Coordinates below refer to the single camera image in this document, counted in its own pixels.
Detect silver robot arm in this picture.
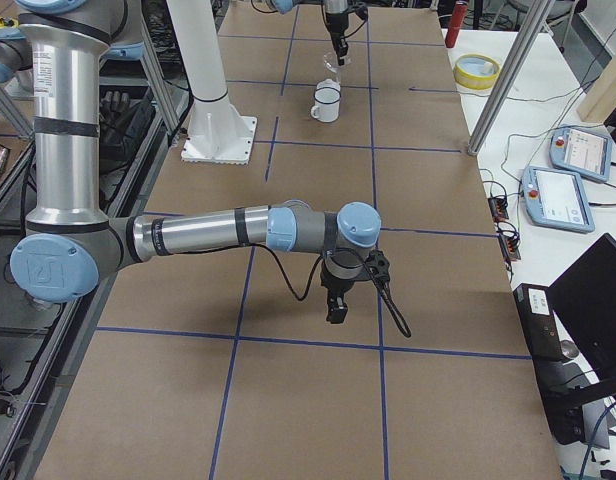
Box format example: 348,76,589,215
9,1,384,324
251,0,353,67

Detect white camera stand pillar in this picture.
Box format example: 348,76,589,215
167,0,257,165

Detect brown paper table cover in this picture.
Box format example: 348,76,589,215
36,2,560,479

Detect black computer box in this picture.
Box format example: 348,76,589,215
514,283,611,449

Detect orange connector board near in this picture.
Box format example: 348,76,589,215
498,234,521,263

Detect red cylinder bottle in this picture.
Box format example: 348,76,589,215
444,0,469,49

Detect orange connector board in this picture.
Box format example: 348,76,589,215
487,196,509,222
498,234,521,263

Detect wooden plank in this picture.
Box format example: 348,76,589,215
577,55,616,123

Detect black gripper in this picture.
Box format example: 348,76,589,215
325,13,349,64
320,269,355,324

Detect teach pendant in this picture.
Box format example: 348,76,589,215
549,126,612,183
521,166,595,233

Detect orange connector board far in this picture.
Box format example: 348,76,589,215
487,196,509,222

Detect aluminium frame post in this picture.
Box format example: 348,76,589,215
467,0,554,156

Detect far teach pendant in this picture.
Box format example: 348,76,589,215
549,126,612,183

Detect near teach pendant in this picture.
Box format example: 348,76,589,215
521,166,595,233

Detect black monitor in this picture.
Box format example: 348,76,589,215
548,233,616,378

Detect white blue-rimmed enamel cup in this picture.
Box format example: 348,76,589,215
310,79,341,123

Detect yellow tape roll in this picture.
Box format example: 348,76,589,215
453,54,501,90

